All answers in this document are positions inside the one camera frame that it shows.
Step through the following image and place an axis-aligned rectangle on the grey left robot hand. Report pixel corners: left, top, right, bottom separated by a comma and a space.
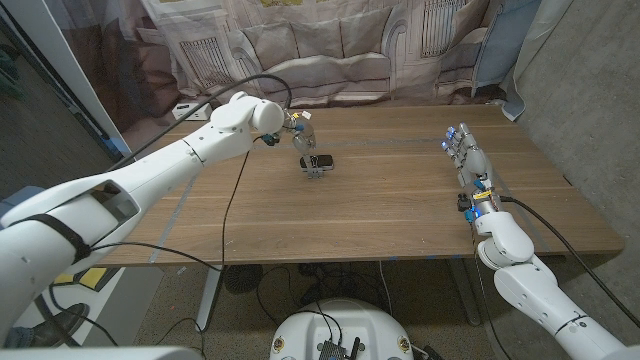
282, 110, 317, 156

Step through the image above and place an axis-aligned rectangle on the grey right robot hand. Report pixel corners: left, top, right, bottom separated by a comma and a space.
439, 122, 501, 215

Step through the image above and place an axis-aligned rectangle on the black silver paper clamp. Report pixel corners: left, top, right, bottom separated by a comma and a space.
305, 155, 326, 180

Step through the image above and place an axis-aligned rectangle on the black eraser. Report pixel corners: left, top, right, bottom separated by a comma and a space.
299, 154, 335, 172

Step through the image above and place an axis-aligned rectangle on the printed sofa backdrop cloth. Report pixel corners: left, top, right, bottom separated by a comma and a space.
44, 0, 542, 112

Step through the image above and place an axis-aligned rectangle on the white power strip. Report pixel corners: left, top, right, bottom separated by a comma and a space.
171, 102, 213, 122

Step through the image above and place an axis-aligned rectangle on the grey table leg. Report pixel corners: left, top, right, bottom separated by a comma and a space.
447, 258, 482, 327

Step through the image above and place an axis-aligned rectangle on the pale cloth sheet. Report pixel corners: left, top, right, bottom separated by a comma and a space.
501, 0, 575, 122

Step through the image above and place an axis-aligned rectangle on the round black floor fan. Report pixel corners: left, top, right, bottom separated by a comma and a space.
223, 264, 264, 295

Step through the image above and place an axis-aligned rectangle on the white table leg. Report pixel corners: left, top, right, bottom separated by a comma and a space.
195, 264, 224, 331

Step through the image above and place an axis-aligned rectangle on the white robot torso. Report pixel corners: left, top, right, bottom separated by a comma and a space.
269, 298, 415, 360

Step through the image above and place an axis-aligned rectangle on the small black electronics box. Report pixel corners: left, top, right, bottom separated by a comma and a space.
317, 339, 347, 360

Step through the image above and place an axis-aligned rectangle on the white partition panel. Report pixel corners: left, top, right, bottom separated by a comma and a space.
0, 0, 146, 165

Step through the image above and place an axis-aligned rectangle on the blue grey chair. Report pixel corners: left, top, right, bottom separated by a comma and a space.
0, 185, 46, 211

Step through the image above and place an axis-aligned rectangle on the dark leather shoe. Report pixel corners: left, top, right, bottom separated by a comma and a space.
32, 302, 91, 348

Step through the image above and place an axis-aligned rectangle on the blue jeans leg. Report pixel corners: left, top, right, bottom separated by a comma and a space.
3, 327, 36, 350

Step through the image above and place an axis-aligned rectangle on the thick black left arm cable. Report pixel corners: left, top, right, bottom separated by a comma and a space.
106, 73, 294, 172

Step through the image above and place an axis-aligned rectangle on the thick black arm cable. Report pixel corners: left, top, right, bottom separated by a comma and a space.
106, 73, 294, 172
498, 196, 640, 329

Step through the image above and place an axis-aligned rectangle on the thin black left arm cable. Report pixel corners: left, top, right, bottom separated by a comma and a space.
89, 148, 253, 274

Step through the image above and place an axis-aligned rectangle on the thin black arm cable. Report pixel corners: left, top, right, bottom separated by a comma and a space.
469, 222, 514, 360
89, 148, 253, 274

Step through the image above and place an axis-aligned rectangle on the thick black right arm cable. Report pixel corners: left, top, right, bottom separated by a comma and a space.
498, 196, 640, 329

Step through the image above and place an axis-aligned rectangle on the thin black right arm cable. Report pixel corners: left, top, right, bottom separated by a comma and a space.
469, 222, 514, 360

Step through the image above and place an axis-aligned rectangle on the black floor cable bundle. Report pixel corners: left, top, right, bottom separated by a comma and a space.
298, 262, 391, 307

